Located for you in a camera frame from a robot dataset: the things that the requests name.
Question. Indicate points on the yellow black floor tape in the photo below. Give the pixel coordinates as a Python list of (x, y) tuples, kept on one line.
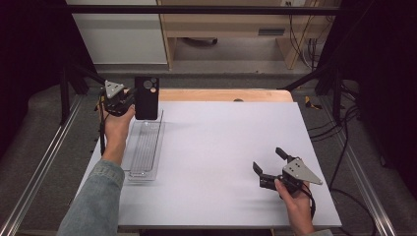
[(309, 103)]

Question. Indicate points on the black horizontal frame bar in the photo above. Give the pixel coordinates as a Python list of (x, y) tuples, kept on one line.
[(196, 10)]

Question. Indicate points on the wooden table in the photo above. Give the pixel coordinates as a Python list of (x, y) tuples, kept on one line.
[(213, 95)]

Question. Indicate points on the black curtain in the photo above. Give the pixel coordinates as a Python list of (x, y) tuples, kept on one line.
[(387, 82), (29, 65)]

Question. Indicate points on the light wooden desk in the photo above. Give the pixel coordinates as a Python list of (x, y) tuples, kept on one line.
[(229, 26)]

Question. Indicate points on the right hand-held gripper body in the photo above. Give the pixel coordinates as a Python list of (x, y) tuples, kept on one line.
[(300, 172)]

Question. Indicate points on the aluminium floor rail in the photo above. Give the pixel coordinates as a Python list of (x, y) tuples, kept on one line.
[(360, 177), (39, 170)]

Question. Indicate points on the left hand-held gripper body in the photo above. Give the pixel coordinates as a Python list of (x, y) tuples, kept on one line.
[(114, 98)]

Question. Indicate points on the clear plastic tray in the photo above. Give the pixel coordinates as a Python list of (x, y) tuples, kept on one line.
[(144, 150)]

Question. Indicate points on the person's right hand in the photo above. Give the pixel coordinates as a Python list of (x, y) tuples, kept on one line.
[(298, 206)]

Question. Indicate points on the black metal stand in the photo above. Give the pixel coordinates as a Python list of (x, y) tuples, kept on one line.
[(65, 95), (336, 91)]

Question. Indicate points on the black phone case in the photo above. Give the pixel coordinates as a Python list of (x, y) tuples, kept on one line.
[(146, 101)]

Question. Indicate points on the white cabinet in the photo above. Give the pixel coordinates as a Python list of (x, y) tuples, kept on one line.
[(121, 39)]

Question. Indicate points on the person's left hand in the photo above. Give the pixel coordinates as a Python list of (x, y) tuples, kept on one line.
[(116, 128)]

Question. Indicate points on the white table cover board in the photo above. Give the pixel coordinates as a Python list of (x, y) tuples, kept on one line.
[(223, 183)]

